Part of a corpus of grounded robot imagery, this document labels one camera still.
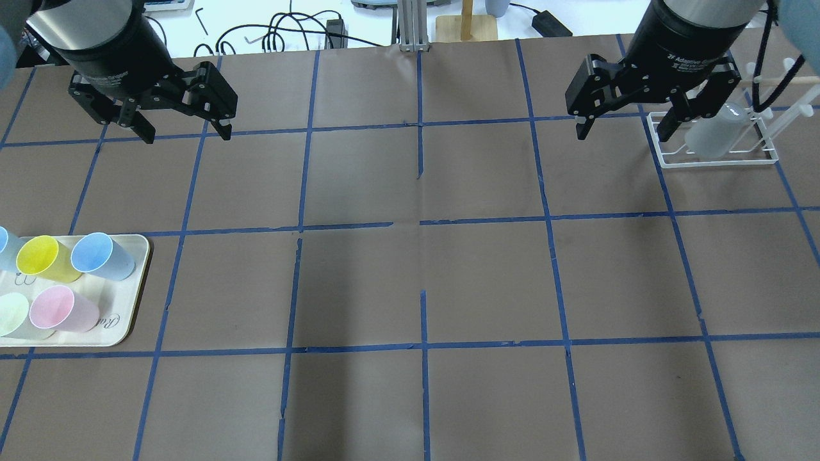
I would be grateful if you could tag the pink plastic cup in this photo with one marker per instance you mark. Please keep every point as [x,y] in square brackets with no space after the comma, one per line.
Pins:
[60,308]

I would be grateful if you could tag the black power adapter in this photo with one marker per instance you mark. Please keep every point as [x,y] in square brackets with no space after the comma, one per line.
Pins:
[549,26]

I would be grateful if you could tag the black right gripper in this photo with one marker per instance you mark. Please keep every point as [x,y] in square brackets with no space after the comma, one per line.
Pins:
[688,48]

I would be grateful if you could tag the aluminium frame post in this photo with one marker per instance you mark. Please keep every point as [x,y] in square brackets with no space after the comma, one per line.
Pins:
[412,26]

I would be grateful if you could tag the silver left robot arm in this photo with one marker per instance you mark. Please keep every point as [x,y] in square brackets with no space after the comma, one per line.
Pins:
[169,93]

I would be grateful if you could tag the translucent white plastic cup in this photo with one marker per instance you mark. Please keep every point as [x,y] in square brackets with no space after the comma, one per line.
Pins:
[712,138]

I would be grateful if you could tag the light blue plastic cup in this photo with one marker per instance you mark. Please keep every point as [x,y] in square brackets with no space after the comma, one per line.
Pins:
[10,247]

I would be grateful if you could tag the pale green plastic cup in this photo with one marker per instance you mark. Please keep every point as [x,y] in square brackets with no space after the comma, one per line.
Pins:
[15,321]

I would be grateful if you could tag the wooden mug tree stand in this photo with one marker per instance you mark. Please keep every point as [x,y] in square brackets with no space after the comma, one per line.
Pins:
[466,26]

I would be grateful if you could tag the yellow plastic cup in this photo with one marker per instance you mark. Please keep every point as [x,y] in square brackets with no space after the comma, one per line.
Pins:
[47,258]

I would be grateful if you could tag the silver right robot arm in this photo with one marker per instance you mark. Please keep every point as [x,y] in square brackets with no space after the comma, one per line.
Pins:
[799,22]

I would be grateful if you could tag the cream plastic tray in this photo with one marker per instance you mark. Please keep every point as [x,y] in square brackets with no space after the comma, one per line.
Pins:
[117,302]

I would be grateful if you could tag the white wire cup rack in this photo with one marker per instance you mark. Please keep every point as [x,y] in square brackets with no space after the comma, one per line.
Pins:
[755,145]

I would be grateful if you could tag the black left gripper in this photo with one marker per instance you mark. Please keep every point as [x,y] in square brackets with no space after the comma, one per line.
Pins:
[107,52]

